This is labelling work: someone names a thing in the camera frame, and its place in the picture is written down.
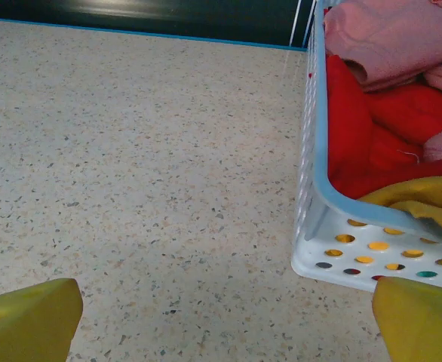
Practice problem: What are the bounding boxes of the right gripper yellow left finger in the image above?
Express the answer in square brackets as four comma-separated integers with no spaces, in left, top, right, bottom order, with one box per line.
[0,278,84,362]

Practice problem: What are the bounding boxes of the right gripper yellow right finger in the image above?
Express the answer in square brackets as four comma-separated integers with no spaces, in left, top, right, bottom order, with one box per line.
[372,276,442,362]

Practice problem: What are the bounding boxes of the pink t-shirt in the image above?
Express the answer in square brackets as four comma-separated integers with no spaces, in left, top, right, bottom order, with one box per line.
[322,0,442,163]

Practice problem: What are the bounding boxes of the white blue perforated plastic basket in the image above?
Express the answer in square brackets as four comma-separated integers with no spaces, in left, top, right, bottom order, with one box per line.
[290,0,442,294]

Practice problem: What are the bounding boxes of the yellow t-shirt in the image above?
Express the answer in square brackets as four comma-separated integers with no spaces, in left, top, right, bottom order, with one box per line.
[356,176,442,246]

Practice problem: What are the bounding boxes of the red t-shirt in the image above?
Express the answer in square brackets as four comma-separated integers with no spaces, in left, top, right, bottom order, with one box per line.
[325,54,442,201]

